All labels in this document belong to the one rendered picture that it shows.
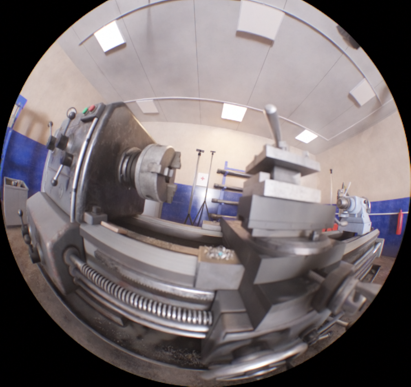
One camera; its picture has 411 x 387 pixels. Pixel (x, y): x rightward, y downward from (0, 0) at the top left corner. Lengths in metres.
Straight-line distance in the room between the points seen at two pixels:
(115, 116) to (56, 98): 3.50
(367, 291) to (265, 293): 0.16
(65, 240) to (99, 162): 0.30
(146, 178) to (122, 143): 0.21
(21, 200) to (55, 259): 1.95
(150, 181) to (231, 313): 0.44
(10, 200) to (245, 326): 2.46
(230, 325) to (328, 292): 0.17
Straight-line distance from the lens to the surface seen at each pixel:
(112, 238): 0.42
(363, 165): 4.75
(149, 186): 0.46
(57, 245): 0.50
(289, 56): 2.66
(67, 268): 0.56
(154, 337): 0.66
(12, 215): 2.46
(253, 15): 2.37
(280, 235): 0.30
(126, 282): 0.48
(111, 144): 0.52
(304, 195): 0.30
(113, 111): 0.53
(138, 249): 0.37
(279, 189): 0.25
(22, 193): 2.40
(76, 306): 0.79
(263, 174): 0.29
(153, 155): 0.46
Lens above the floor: 1.01
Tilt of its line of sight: 8 degrees up
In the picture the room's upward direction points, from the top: 9 degrees clockwise
